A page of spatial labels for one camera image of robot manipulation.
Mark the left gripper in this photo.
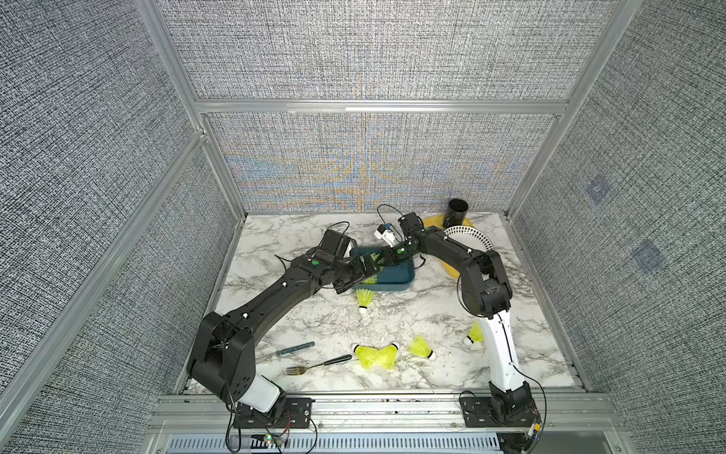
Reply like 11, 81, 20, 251
331, 252, 381, 294

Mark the teal storage box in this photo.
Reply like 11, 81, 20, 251
355, 257, 415, 291

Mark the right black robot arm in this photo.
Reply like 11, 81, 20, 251
374, 227, 534, 425

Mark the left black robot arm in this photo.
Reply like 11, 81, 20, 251
187, 253, 382, 419

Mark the yellow tray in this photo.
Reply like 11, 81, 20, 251
423, 214, 459, 279

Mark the white patterned bowl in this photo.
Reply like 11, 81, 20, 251
444, 225, 495, 252

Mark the black cup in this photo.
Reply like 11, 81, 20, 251
442, 199, 469, 229

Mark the teal pen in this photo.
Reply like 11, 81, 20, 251
275, 342, 316, 358

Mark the yellow shuttlecock right edge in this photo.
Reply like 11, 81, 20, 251
464, 321, 484, 344

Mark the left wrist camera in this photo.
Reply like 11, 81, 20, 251
319, 229, 353, 258

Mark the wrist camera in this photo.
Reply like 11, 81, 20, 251
319, 229, 353, 258
374, 213, 425, 247

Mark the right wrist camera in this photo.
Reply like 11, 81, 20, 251
374, 213, 425, 247

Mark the black handled fork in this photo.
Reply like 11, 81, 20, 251
285, 354, 353, 376

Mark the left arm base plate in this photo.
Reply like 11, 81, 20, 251
233, 397, 313, 429

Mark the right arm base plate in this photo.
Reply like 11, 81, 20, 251
459, 392, 539, 429

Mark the aluminium front rail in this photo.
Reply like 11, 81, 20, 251
146, 388, 625, 438

